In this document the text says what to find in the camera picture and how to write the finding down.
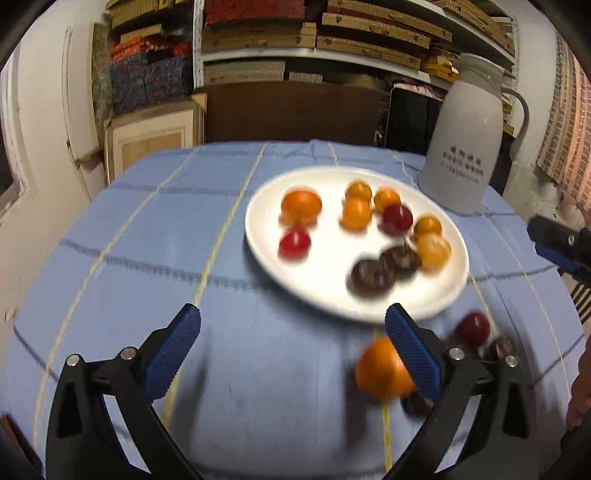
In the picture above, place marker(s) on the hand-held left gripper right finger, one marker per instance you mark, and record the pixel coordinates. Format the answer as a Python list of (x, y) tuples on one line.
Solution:
[(413, 355)]

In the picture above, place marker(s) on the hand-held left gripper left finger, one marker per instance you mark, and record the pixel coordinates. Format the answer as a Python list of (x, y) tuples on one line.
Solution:
[(173, 353)]

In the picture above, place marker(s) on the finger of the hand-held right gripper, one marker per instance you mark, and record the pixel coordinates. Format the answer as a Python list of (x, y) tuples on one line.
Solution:
[(561, 258), (551, 230)]

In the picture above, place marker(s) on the large orange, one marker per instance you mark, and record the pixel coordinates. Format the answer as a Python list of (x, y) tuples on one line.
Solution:
[(381, 369), (300, 206)]

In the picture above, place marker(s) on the dark red plum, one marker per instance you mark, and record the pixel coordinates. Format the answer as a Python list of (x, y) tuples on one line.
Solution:
[(396, 219), (472, 328)]

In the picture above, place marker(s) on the yellow orange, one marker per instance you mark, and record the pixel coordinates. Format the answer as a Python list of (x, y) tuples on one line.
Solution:
[(433, 251)]

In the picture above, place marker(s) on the white plate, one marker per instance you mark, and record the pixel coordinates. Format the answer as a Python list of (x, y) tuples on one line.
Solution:
[(323, 277)]

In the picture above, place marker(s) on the small orange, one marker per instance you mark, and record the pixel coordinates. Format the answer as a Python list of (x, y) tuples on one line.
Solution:
[(387, 199), (427, 226), (356, 214)]

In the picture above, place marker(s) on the red cherry tomato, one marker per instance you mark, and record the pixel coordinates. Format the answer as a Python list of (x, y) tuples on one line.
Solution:
[(294, 243)]

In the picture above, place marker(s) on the small pale yellow fruit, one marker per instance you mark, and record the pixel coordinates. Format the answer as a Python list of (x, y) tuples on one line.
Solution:
[(358, 189)]

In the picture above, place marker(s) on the brick patterned curtain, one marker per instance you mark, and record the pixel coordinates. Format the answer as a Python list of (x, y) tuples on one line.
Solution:
[(568, 138)]

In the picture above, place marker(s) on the blue checked tablecloth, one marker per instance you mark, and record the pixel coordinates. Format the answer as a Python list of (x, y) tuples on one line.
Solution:
[(231, 258)]

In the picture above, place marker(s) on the white thermos jug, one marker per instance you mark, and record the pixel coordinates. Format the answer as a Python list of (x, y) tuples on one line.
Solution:
[(461, 138)]

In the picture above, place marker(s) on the black panel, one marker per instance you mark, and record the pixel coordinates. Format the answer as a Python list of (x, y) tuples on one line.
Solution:
[(411, 120)]

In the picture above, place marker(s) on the window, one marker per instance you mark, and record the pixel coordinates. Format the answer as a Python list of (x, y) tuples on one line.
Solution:
[(7, 180)]

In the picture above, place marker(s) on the stack of woven flat boxes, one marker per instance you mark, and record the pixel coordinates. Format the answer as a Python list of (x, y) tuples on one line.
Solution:
[(369, 44)]

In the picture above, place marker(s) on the white door panel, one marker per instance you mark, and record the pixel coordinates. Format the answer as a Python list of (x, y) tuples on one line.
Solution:
[(81, 101)]

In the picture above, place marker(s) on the stack of blue patterned boxes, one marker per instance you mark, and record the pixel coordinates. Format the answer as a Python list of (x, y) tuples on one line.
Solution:
[(152, 83)]

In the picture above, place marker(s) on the dark brown wooden board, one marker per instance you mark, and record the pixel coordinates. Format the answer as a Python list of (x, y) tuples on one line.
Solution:
[(295, 110)]

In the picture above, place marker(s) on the green marbled board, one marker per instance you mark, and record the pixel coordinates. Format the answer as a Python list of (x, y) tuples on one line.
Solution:
[(101, 74)]

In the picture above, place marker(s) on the white metal shelf unit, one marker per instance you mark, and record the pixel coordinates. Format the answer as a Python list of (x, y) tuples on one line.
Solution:
[(300, 54)]

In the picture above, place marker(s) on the pile of woven boxes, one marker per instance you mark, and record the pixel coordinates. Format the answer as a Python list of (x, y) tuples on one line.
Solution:
[(138, 14)]

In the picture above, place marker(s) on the red patterned boxes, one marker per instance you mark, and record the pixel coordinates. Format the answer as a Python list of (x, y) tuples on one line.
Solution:
[(254, 11)]

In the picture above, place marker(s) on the pale wooden picture frame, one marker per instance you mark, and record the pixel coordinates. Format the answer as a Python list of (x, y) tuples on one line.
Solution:
[(152, 138)]

